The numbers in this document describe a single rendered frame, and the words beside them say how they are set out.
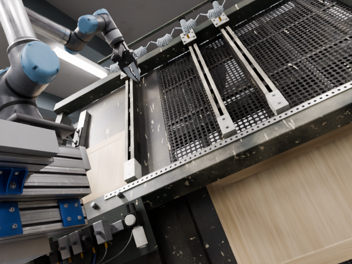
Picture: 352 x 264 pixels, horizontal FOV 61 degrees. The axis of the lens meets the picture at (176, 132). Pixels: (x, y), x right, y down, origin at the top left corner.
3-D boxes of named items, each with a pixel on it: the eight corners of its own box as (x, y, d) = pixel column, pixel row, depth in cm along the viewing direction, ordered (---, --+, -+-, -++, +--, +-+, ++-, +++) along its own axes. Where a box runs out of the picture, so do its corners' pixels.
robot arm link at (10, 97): (28, 120, 106) (21, 88, 111) (46, 100, 100) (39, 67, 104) (-9, 117, 97) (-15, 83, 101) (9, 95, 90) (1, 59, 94)
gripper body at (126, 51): (139, 59, 146) (126, 37, 144) (133, 60, 138) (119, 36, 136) (127, 67, 148) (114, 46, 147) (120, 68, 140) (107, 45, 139)
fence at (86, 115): (63, 220, 157) (58, 216, 154) (84, 116, 231) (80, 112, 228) (70, 216, 156) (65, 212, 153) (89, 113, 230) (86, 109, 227)
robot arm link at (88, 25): (79, 43, 130) (95, 41, 140) (94, 26, 125) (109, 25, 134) (68, 28, 130) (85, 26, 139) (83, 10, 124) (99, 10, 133)
